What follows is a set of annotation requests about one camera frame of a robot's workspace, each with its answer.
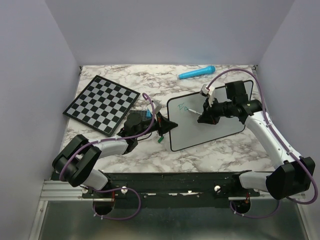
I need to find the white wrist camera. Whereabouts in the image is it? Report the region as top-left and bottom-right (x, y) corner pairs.
(152, 100), (162, 115)
(200, 84), (216, 107)

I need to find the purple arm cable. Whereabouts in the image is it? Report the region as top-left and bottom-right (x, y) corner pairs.
(208, 67), (318, 220)
(59, 92), (156, 221)

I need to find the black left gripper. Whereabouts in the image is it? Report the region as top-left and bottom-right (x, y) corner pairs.
(134, 111), (178, 139)

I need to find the black and silver chessboard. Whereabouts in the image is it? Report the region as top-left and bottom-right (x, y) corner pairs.
(63, 75), (141, 137)

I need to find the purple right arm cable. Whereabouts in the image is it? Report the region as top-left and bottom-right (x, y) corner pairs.
(208, 67), (318, 220)

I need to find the blue lego brick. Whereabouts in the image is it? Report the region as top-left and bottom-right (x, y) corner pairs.
(146, 109), (152, 118)

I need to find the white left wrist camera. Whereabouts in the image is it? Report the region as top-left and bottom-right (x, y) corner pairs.
(152, 100), (162, 115)

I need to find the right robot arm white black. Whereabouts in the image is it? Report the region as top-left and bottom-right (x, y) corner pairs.
(197, 81), (315, 200)

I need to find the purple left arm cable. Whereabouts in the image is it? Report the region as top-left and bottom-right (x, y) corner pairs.
(59, 92), (156, 221)

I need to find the white whiteboard black frame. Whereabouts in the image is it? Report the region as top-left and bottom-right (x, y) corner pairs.
(166, 79), (254, 152)

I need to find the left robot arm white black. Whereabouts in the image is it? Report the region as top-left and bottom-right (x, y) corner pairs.
(52, 112), (178, 198)

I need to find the green marker cap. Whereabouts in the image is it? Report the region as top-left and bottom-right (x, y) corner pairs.
(157, 136), (164, 144)

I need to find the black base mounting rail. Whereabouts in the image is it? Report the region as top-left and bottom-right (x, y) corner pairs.
(82, 172), (260, 209)

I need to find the blue toy microphone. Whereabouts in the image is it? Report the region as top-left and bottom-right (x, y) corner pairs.
(178, 65), (216, 79)

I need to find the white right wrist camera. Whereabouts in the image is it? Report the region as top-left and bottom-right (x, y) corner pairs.
(200, 84), (216, 107)

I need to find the green whiteboard marker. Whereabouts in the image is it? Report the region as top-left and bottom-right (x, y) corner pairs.
(188, 109), (202, 115)

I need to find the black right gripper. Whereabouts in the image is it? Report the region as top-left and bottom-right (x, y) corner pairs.
(198, 96), (235, 124)

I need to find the dark grey lego baseplate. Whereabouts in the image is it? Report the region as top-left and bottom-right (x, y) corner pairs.
(129, 110), (152, 121)

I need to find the aluminium extrusion frame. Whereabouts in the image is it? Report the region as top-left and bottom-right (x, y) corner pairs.
(40, 180), (82, 201)

